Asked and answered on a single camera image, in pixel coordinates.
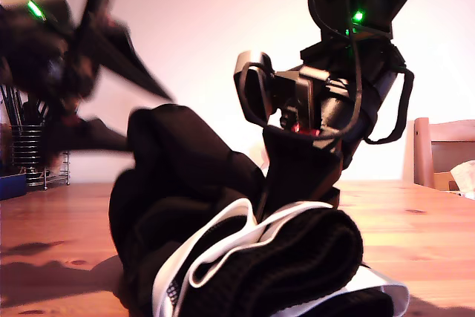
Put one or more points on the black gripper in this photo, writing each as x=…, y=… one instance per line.
x=334, y=124

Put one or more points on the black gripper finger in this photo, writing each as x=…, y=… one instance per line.
x=130, y=61
x=92, y=139

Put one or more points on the black shorts with white hem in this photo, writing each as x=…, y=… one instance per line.
x=185, y=183

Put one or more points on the black chopstick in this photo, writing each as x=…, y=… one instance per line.
x=9, y=109

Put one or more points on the blue box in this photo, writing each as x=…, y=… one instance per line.
x=11, y=188

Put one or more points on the wooden chair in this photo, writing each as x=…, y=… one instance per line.
x=421, y=153

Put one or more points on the tan cardboard box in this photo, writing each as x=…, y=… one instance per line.
x=439, y=181

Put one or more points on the white tissue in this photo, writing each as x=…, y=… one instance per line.
x=464, y=176

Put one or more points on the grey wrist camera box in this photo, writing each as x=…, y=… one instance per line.
x=256, y=87

